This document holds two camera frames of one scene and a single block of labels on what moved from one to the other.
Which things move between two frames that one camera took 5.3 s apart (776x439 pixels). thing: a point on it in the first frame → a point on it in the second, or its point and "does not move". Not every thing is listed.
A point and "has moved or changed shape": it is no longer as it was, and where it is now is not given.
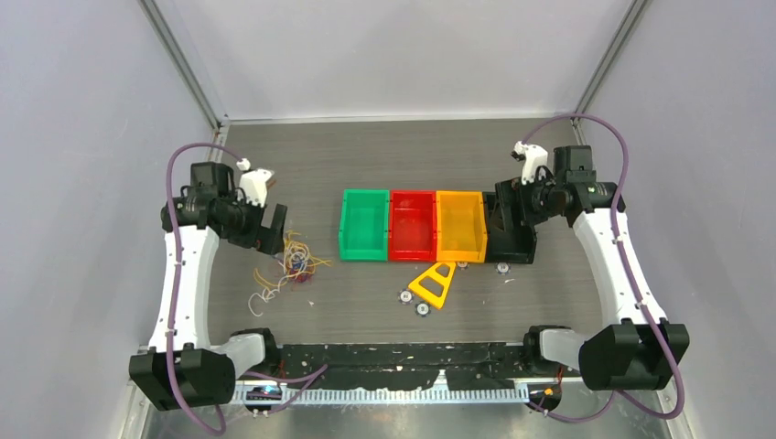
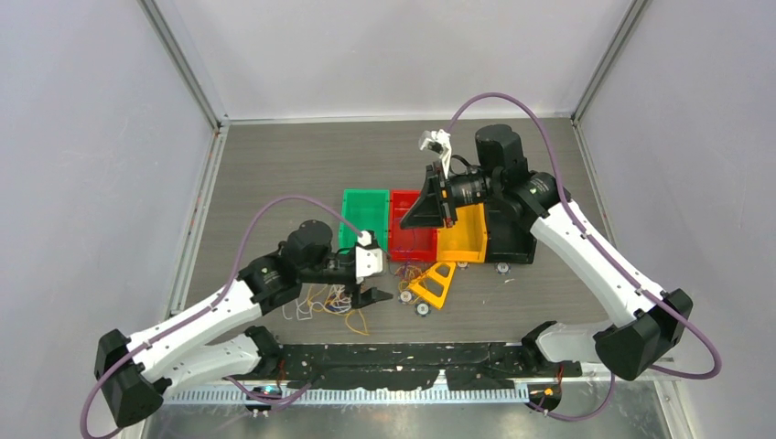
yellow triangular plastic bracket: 425,293 does not move
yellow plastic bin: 460,227 does not move
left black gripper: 266,240 → 359,298
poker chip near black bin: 503,268 does not move
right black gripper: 510,192 → 430,208
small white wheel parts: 422,309 does not move
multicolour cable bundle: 298,264 has moved or changed shape
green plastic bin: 364,229 does not move
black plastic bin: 515,245 does not move
